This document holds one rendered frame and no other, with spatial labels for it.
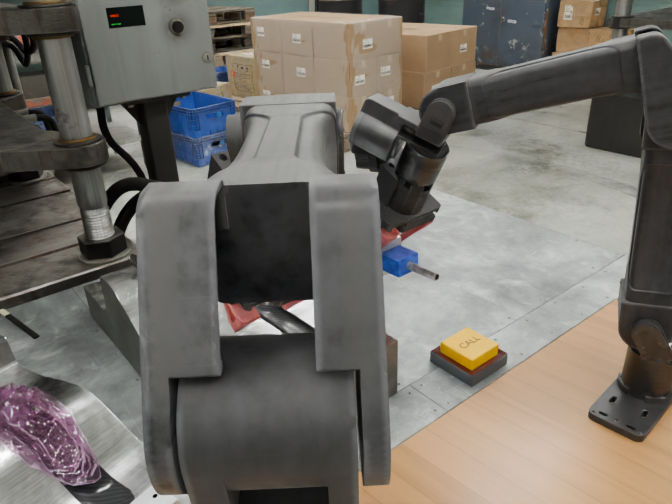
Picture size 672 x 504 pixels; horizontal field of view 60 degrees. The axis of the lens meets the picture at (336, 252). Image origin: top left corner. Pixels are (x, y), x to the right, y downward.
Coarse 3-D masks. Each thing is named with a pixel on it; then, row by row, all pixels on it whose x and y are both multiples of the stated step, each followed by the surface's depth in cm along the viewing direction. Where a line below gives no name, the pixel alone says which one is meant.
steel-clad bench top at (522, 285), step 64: (448, 256) 118; (512, 256) 117; (576, 256) 116; (0, 320) 103; (64, 320) 102; (448, 320) 97; (512, 320) 97; (576, 320) 96; (128, 384) 86; (448, 384) 83
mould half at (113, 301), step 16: (112, 272) 89; (128, 272) 88; (96, 288) 99; (112, 288) 84; (128, 288) 85; (96, 304) 96; (112, 304) 87; (128, 304) 83; (304, 304) 88; (96, 320) 100; (112, 320) 90; (128, 320) 82; (224, 320) 84; (256, 320) 84; (304, 320) 83; (112, 336) 94; (128, 336) 85; (128, 352) 88
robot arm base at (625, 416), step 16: (624, 368) 79; (640, 368) 76; (656, 368) 75; (624, 384) 79; (640, 384) 77; (656, 384) 76; (608, 400) 78; (624, 400) 77; (640, 400) 77; (656, 400) 76; (592, 416) 76; (608, 416) 75; (624, 416) 75; (640, 416) 75; (656, 416) 75; (624, 432) 73; (640, 432) 72
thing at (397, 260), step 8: (400, 240) 91; (384, 248) 89; (392, 248) 90; (400, 248) 90; (384, 256) 88; (392, 256) 87; (400, 256) 87; (408, 256) 87; (416, 256) 88; (384, 264) 89; (392, 264) 87; (400, 264) 86; (408, 264) 87; (416, 264) 86; (384, 272) 91; (392, 272) 88; (400, 272) 87; (408, 272) 88; (416, 272) 86; (424, 272) 84; (432, 272) 84
